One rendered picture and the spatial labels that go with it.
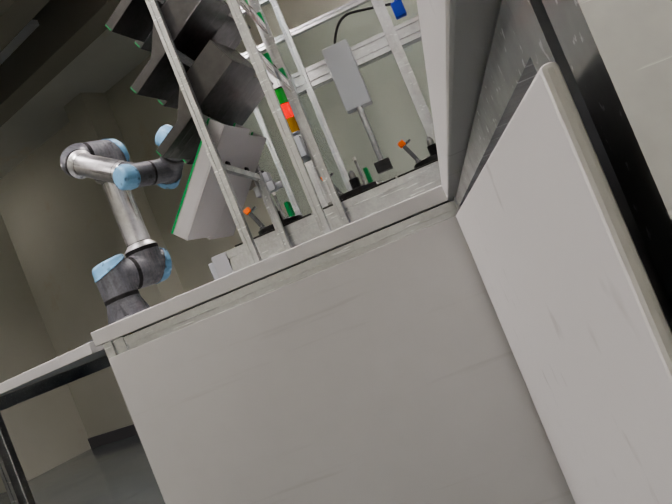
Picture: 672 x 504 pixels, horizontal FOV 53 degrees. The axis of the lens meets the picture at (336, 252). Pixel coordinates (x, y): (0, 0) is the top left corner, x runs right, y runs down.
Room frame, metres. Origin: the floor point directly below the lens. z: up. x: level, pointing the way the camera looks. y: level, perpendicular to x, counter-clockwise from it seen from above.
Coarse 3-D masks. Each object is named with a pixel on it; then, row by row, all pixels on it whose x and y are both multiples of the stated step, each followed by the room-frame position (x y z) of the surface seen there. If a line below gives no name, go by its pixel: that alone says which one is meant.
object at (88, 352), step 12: (84, 348) 1.64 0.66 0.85; (96, 348) 1.64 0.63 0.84; (60, 360) 1.71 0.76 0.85; (72, 360) 1.68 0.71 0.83; (84, 360) 1.94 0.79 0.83; (24, 372) 1.81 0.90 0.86; (36, 372) 1.78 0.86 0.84; (48, 372) 1.75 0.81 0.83; (60, 372) 2.21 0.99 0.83; (0, 384) 1.89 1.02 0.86; (12, 384) 1.86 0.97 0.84; (24, 384) 1.89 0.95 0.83
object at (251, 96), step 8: (256, 80) 1.64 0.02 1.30; (248, 88) 1.64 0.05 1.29; (256, 88) 1.67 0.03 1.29; (240, 96) 1.64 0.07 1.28; (248, 96) 1.67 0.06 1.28; (256, 96) 1.71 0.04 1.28; (232, 104) 1.64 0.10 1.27; (240, 104) 1.67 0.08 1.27; (248, 104) 1.70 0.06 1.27; (256, 104) 1.74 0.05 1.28; (232, 112) 1.67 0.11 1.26; (240, 112) 1.70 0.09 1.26; (248, 112) 1.74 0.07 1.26; (224, 120) 1.67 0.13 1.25; (232, 120) 1.70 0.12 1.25; (240, 120) 1.74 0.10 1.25; (184, 160) 1.69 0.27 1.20; (192, 160) 1.70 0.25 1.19
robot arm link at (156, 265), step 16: (96, 144) 2.27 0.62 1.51; (112, 144) 2.31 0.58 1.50; (128, 160) 2.35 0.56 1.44; (112, 192) 2.29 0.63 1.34; (128, 192) 2.31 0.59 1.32; (112, 208) 2.31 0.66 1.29; (128, 208) 2.30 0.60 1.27; (128, 224) 2.29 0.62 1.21; (144, 224) 2.33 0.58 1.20; (128, 240) 2.29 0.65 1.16; (144, 240) 2.30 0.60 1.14; (128, 256) 2.29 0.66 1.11; (144, 256) 2.28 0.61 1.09; (160, 256) 2.31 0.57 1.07; (144, 272) 2.25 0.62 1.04; (160, 272) 2.30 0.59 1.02
